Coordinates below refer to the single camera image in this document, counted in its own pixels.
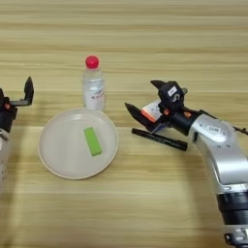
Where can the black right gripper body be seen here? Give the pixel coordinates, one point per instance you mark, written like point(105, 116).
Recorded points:
point(179, 119)

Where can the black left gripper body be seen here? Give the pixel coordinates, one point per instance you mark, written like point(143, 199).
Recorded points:
point(8, 117)

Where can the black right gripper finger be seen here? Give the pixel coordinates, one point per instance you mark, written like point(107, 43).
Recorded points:
point(139, 114)
point(160, 84)

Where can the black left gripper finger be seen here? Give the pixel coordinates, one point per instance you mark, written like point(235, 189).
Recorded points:
point(29, 90)

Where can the clear bottle with red cap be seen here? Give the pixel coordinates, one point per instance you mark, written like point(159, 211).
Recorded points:
point(94, 90)

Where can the green rectangular block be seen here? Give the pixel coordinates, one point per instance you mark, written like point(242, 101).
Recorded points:
point(92, 141)

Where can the beige round plate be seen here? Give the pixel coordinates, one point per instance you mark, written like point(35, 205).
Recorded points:
point(61, 151)

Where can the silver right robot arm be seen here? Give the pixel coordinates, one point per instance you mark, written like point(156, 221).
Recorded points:
point(223, 155)

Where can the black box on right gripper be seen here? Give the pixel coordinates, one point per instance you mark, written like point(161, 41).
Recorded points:
point(171, 95)

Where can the black marker pen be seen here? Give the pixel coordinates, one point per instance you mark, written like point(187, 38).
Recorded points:
point(161, 139)

